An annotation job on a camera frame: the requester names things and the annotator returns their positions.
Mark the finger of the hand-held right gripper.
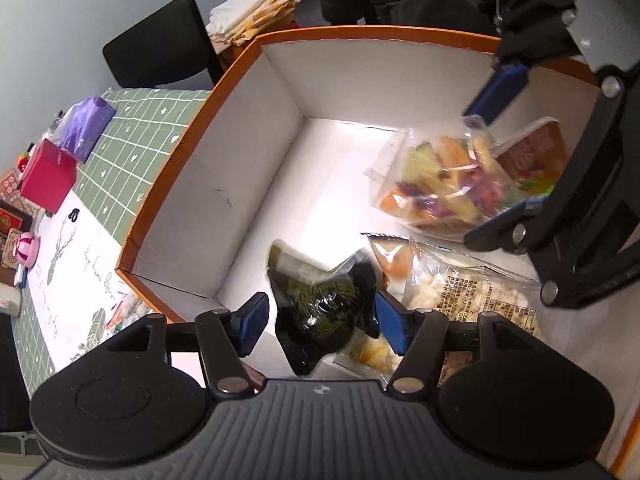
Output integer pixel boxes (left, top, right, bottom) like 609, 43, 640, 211
462, 4, 582, 127
464, 66, 640, 309

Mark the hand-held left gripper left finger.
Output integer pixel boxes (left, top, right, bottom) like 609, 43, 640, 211
70, 292, 271, 401

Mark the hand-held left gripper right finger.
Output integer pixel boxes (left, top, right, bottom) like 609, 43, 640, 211
375, 291, 561, 396

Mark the clear yellow snack packet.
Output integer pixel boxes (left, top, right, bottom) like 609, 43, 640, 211
335, 332, 403, 373

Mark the clear pastry packet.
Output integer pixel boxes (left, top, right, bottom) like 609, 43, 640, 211
362, 232, 416, 282

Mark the dark green snack packet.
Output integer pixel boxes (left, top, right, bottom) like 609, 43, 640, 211
266, 240, 383, 376

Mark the orange bread packet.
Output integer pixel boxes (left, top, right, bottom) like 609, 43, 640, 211
492, 117, 571, 196

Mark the vegetable chips bag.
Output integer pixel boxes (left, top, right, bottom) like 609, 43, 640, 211
362, 115, 531, 233

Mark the rice cracker packet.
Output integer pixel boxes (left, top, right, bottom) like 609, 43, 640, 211
405, 237, 543, 386

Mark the orange cardboard box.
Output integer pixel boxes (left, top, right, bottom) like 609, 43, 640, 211
116, 26, 640, 478

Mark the white label snack packet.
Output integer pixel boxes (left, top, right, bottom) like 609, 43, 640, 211
105, 292, 153, 333

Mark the white table runner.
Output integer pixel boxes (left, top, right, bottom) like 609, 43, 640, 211
20, 187, 151, 376

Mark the green checked tablecloth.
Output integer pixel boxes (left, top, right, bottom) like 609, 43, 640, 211
0, 87, 216, 461

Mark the pink round container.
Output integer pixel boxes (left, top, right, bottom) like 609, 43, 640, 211
12, 232, 41, 267

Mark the stack of cloths on stool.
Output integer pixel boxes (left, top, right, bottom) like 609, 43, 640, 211
232, 0, 302, 47

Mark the pink box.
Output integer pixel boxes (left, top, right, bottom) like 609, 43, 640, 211
19, 139, 78, 213

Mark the black chair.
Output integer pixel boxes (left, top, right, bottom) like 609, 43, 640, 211
0, 355, 36, 433
102, 0, 221, 88

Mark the purple tissue pack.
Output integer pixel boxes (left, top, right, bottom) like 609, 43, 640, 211
52, 97, 118, 163

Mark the folded cloths stack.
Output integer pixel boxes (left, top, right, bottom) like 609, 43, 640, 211
206, 0, 278, 41

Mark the patterned card sheet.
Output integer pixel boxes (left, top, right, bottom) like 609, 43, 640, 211
0, 170, 23, 206

